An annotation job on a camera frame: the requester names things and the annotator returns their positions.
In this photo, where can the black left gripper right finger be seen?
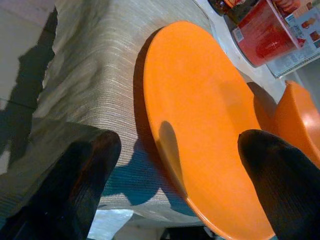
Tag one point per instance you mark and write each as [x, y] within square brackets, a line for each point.
[287, 187]

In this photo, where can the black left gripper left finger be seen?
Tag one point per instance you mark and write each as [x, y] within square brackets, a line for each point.
[75, 180]

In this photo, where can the orange oval plate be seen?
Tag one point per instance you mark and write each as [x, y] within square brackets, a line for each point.
[200, 100]

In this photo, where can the orange bowl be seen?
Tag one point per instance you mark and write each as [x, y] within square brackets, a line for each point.
[300, 112]

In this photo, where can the grey woven placemat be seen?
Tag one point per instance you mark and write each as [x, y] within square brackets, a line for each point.
[100, 75]

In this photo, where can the red plastic tub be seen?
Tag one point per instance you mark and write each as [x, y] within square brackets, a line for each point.
[262, 37]

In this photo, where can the printed carton box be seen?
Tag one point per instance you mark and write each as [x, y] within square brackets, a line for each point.
[308, 35]

